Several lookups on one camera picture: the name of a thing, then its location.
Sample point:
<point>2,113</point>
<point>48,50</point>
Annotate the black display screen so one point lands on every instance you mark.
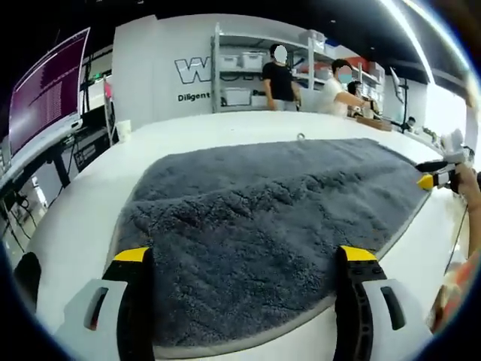
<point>94,116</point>

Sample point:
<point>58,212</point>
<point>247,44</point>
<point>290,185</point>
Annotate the grey fluffy towel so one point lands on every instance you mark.
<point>255,225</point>

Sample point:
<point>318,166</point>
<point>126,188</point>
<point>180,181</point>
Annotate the row of white storage bins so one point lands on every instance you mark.
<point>240,62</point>

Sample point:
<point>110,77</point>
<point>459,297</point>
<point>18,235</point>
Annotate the person's right hand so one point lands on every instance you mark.
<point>469,186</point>

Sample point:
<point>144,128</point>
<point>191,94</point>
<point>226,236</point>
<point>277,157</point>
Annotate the grey metal shelf rack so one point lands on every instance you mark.
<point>216,75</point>

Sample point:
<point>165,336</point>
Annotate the black office chair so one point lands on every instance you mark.
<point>28,278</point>

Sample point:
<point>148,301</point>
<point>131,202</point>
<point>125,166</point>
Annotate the wooden tray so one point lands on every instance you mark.
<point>374,122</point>

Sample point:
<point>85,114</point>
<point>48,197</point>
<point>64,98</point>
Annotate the white side desk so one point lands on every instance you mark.
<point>34,154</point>

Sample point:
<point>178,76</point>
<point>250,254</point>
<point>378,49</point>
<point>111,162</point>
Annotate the grey counter cabinet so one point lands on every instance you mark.
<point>92,150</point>

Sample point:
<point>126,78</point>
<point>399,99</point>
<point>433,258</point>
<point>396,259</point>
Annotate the pink hanging cloth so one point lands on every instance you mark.
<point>108,88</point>

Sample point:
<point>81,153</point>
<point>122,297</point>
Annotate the computer monitor purple screen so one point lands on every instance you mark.
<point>49,90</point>

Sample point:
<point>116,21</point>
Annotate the white paper cup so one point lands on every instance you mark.
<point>124,131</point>

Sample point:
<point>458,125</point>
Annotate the green exit sign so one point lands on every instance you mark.
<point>97,77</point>

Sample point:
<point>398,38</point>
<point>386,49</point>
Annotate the ceiling light strip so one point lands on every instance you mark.
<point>413,34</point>

